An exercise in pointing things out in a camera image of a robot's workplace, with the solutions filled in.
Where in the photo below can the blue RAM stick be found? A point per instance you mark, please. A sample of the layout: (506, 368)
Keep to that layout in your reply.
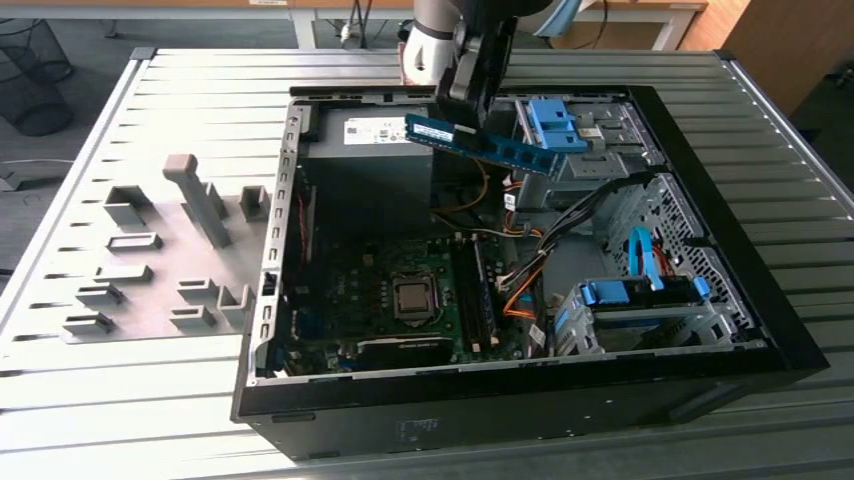
(520, 152)

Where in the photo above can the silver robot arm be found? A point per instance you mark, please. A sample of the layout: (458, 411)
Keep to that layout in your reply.
(427, 50)

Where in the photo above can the blue disk carrier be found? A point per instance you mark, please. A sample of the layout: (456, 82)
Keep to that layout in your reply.
(554, 112)
(603, 295)

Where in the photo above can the grey drive cage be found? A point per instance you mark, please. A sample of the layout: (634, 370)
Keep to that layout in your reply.
(587, 172)

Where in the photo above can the grey power supply unit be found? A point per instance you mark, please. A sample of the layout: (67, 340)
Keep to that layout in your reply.
(363, 175)

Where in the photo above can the CPU socket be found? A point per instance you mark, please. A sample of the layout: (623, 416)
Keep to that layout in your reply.
(415, 277)

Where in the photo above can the wooden cabinet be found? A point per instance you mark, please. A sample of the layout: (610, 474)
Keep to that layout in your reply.
(787, 40)

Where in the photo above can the silver CPU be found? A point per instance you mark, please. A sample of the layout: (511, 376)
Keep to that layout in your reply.
(415, 297)

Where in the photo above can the dark green motherboard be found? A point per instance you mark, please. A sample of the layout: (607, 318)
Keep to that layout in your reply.
(347, 295)

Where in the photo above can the grey disk bay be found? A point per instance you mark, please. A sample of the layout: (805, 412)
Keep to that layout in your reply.
(667, 320)

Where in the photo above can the black graphics card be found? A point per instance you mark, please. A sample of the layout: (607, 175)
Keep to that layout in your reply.
(407, 352)

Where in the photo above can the grey parts rack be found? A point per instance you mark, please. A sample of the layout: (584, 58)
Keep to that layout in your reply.
(167, 260)

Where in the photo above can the black mesh wastebasket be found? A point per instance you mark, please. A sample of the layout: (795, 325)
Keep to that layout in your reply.
(33, 100)

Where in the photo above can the black open PC case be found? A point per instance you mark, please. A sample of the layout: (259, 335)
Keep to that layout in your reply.
(534, 415)

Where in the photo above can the wooden desk white frame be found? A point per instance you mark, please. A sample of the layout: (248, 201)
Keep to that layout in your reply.
(634, 7)

